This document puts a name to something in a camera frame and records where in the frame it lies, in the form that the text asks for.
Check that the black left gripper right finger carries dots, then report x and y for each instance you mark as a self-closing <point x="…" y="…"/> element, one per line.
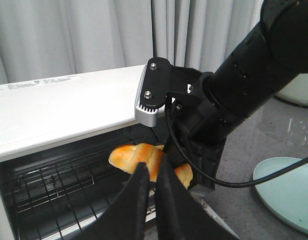
<point x="178" y="215"/>

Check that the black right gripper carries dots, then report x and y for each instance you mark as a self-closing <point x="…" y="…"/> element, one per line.
<point x="194" y="118"/>

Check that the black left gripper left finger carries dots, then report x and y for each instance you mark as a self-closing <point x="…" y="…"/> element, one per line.
<point x="125" y="218"/>

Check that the golden bread roll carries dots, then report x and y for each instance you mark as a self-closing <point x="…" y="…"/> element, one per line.
<point x="126" y="158"/>

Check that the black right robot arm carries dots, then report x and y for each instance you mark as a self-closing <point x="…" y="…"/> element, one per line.
<point x="273" y="53"/>

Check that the white Toshiba toaster oven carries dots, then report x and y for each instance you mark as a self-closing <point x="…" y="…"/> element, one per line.
<point x="39" y="115"/>

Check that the light green plate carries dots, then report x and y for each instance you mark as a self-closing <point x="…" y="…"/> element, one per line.
<point x="287" y="197"/>

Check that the green pot with glass lid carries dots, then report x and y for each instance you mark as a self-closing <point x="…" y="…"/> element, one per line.
<point x="296" y="92"/>

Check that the grey curtain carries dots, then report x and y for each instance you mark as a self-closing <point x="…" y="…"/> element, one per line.
<point x="40" y="39"/>

